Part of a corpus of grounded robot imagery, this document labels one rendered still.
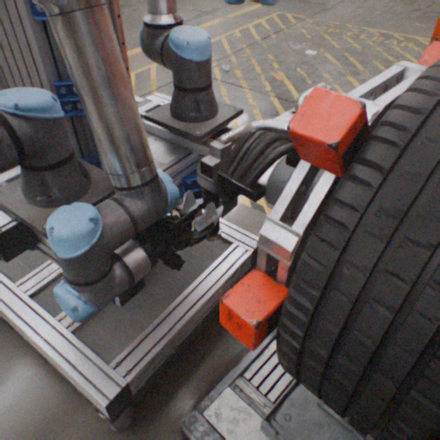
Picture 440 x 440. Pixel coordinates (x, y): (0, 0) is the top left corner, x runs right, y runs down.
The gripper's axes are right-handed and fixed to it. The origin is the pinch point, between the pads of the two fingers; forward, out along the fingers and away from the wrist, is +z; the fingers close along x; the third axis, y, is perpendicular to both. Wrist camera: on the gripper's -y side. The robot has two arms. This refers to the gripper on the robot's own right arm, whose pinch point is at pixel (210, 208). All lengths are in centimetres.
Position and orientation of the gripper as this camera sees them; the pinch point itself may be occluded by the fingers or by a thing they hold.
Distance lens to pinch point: 83.1
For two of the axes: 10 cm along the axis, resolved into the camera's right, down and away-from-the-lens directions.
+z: 6.4, -5.1, 5.7
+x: -7.7, -4.3, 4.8
